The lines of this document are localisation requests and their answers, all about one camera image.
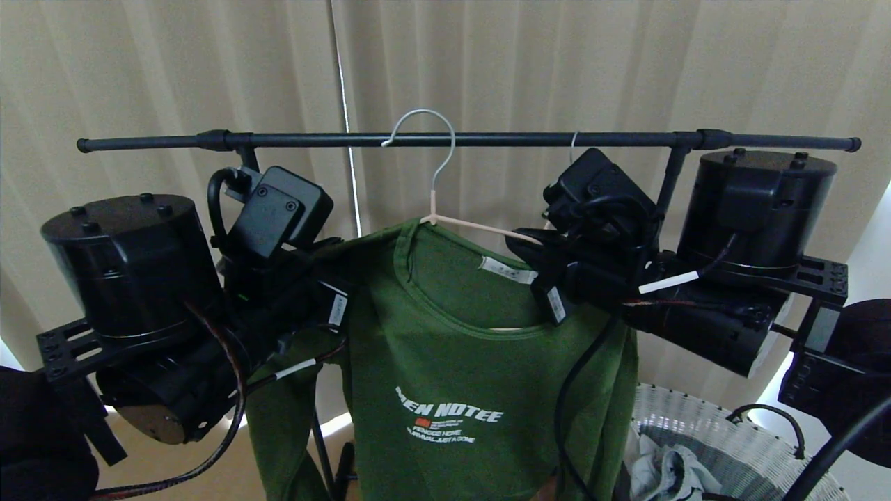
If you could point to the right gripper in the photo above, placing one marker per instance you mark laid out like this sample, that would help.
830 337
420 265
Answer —
696 327

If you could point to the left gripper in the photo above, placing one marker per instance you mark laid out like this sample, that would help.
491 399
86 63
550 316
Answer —
174 390

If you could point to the pale grey shorts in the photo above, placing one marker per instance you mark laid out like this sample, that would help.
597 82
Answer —
661 466

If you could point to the green long-sleeved shirt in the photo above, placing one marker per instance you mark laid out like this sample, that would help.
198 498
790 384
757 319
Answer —
452 362

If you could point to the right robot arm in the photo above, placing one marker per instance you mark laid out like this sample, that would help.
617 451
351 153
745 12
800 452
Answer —
759 209

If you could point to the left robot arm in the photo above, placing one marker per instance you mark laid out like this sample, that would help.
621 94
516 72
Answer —
132 264

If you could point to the white laundry basket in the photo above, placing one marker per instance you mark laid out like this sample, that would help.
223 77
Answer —
696 410

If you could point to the black clothes rack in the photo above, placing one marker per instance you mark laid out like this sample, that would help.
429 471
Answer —
487 140

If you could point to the beige curtain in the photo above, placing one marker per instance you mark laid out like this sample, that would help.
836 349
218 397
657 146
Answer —
174 69

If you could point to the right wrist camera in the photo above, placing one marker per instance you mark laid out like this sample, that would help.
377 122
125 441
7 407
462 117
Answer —
598 188

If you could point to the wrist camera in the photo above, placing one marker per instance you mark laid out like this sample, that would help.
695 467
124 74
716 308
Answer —
598 188
278 209

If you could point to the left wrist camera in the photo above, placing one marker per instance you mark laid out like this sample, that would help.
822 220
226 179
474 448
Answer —
278 209

